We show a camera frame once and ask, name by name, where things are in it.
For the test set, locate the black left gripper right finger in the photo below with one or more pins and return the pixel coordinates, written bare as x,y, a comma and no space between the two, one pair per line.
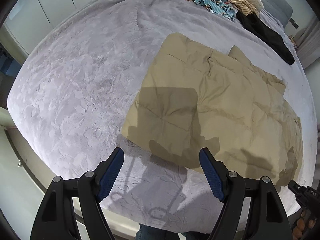
267,218

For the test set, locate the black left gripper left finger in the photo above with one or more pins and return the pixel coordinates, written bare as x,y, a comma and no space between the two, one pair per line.
56,219

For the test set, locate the beige quilted puffer jacket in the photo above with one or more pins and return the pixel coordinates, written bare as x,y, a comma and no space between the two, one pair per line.
194,96

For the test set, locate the person's right hand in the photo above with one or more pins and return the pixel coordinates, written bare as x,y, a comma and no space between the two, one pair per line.
306,227

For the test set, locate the grey pleated curtain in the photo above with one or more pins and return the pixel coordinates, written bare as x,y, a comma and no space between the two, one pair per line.
306,43

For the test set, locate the black folded garment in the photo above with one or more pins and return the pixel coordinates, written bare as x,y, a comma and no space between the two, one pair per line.
254,25

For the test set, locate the white wardrobe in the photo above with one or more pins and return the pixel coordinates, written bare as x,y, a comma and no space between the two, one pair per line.
31,20

